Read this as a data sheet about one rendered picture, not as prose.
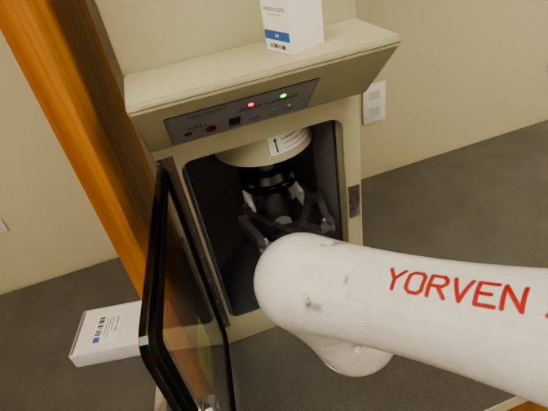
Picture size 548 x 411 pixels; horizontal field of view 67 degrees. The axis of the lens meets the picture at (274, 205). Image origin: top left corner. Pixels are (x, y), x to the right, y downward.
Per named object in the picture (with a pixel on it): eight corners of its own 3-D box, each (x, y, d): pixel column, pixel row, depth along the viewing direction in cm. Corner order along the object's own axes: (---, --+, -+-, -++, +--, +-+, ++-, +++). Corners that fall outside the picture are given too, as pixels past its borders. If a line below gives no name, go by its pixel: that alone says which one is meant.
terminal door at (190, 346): (226, 335, 81) (163, 161, 57) (244, 519, 56) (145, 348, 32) (222, 336, 81) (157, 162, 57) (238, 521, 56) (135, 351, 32)
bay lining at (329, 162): (208, 242, 100) (163, 107, 79) (307, 209, 104) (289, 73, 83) (230, 317, 81) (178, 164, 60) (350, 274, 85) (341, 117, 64)
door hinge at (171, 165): (218, 329, 82) (154, 161, 58) (230, 324, 82) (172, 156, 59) (219, 335, 80) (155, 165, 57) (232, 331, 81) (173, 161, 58)
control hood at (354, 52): (148, 146, 57) (121, 76, 51) (359, 86, 62) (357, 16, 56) (153, 187, 48) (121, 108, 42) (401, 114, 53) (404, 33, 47)
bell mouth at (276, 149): (205, 134, 79) (198, 108, 76) (292, 110, 82) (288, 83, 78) (225, 178, 65) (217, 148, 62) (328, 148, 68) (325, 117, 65)
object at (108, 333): (90, 321, 96) (83, 311, 93) (158, 308, 96) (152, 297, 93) (76, 368, 86) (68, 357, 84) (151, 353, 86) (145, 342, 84)
